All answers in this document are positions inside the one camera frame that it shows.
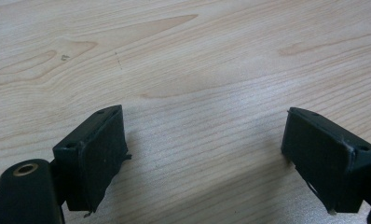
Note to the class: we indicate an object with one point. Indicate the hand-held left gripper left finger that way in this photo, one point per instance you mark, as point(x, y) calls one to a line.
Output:
point(93, 155)

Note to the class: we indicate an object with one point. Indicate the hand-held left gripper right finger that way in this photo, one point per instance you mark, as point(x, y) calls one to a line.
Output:
point(323, 155)

